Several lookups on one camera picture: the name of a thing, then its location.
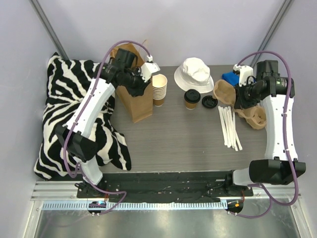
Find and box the brown paper bag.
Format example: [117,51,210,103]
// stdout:
[110,43,153,123]

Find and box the brown pulp cup carrier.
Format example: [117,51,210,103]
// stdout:
[213,79,236,107]

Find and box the brown paper coffee cup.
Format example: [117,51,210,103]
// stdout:
[184,89,201,110]

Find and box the black plastic cup lid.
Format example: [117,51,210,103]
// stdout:
[184,89,201,104]

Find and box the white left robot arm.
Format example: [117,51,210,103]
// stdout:
[55,48,159,198]

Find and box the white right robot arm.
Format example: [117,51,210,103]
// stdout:
[223,60,306,196]

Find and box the blue folded cloth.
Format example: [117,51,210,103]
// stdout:
[221,71,239,86]

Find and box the stack of paper cups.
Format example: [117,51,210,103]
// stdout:
[152,74,167,107]

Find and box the black spare cup lid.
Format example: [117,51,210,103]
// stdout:
[202,95,218,109]

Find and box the white bucket hat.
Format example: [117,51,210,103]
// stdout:
[174,58,214,94]

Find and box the zebra striped pillow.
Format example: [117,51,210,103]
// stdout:
[34,53,132,180]

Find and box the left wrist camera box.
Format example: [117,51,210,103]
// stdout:
[140,55,160,82]

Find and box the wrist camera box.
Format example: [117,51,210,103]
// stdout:
[140,55,160,82]
[233,64,254,86]

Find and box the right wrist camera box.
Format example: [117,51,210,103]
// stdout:
[233,64,254,86]

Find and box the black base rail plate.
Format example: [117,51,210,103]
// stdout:
[75,171,254,203]

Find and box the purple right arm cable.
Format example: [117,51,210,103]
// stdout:
[227,51,299,219]

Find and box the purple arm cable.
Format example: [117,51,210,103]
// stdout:
[61,39,153,215]
[227,51,299,219]

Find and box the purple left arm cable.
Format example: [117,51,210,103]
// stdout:
[61,39,153,215]

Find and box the slotted cable duct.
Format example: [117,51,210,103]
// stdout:
[42,200,227,211]

